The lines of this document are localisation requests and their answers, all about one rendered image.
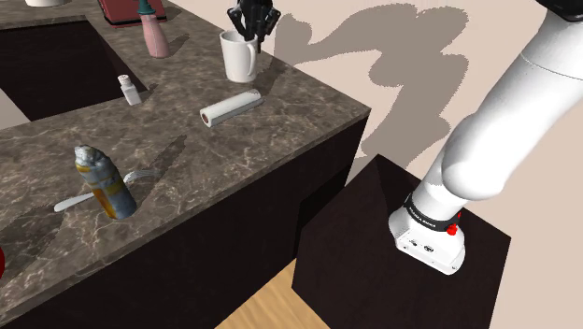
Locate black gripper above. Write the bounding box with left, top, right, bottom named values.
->
left=226, top=0, right=282, bottom=54

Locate white mug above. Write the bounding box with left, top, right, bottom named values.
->
left=219, top=29, right=260, bottom=84

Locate white paper towel roll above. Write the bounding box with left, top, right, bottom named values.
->
left=199, top=88, right=265, bottom=129

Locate pink bottle with teal cap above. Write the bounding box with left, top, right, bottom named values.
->
left=137, top=0, right=172, bottom=60

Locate red flat box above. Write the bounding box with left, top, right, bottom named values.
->
left=97, top=0, right=168, bottom=29

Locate white salt shaker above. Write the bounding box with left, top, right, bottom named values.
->
left=117, top=74, right=144, bottom=107

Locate silver and yellow spray can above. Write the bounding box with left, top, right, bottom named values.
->
left=74, top=144, right=138, bottom=222

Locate dark counter cabinet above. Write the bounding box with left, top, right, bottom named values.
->
left=0, top=0, right=373, bottom=329

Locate dark robot stand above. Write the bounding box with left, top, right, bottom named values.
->
left=291, top=153, right=512, bottom=329

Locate silver fork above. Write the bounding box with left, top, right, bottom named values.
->
left=53, top=169, right=159, bottom=214

